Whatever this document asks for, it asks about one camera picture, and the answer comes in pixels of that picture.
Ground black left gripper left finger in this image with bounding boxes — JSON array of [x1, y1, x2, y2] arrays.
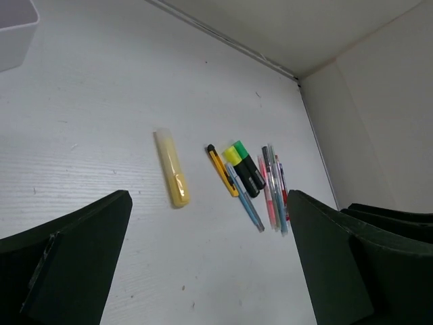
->
[[1, 190, 133, 324]]

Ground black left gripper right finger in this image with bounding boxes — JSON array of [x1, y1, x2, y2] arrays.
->
[[288, 190, 432, 324]]

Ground blue utility knife pen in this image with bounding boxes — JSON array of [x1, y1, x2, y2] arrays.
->
[[225, 162, 265, 233]]

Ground pale yellow highlighter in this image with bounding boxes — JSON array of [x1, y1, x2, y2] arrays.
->
[[154, 128, 190, 208]]

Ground green cap black highlighter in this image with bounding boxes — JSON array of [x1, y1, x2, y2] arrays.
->
[[233, 140, 266, 190]]

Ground light blue gel pen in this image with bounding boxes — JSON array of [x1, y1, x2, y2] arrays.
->
[[268, 143, 288, 236]]

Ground red gel pen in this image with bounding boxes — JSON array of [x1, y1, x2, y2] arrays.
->
[[275, 155, 290, 221]]

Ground pink gel pen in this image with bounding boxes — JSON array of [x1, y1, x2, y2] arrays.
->
[[258, 155, 277, 230]]

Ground purple gel pen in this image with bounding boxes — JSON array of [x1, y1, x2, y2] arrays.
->
[[277, 160, 287, 192]]

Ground grey green gel pen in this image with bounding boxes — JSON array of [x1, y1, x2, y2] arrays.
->
[[262, 146, 281, 231]]

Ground yellow utility knife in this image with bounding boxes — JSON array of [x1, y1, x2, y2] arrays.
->
[[206, 144, 239, 197]]

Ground white plastic organizer container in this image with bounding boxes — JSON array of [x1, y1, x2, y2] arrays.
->
[[0, 0, 40, 72]]

